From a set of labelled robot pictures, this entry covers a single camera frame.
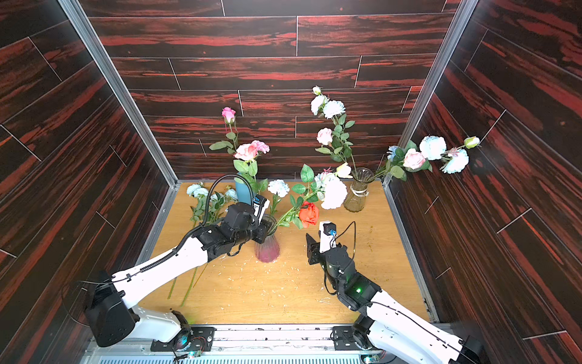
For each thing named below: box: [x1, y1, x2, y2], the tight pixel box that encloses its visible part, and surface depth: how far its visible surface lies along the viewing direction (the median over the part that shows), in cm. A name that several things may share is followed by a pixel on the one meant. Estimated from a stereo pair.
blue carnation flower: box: [267, 178, 291, 198], surface depth 74 cm
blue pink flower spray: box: [369, 135, 481, 181], surface depth 69 cm
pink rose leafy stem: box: [233, 140, 271, 194], surface depth 76 cm
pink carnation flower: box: [250, 140, 271, 154], surface depth 87 cm
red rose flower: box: [298, 200, 320, 229], surface depth 66 cm
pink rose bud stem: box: [209, 106, 239, 154], surface depth 89 cm
